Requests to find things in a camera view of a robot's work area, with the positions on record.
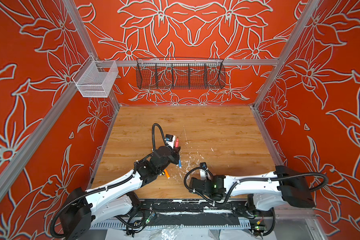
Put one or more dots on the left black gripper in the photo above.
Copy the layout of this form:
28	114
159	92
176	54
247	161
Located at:
175	154

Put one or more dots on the pink marker pen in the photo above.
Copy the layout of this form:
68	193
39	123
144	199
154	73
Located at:
177	142

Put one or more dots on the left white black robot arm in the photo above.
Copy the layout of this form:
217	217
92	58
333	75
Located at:
83	209

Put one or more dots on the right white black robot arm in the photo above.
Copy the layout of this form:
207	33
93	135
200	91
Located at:
264	191

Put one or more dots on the orange marker pen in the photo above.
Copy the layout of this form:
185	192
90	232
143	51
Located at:
167	174

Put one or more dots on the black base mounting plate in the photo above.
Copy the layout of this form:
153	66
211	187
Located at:
236	207

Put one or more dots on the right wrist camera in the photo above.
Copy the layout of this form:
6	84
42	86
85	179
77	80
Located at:
204	171

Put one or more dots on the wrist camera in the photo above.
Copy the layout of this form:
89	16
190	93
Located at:
170	140
204	171

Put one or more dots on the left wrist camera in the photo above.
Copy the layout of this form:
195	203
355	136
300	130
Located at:
170	140

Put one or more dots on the white cable duct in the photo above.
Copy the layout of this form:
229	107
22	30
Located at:
242	224

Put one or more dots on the black wire basket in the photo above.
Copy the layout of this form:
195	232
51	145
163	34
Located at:
180	74

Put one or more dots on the white wire basket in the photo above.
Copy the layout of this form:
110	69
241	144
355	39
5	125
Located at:
95	79

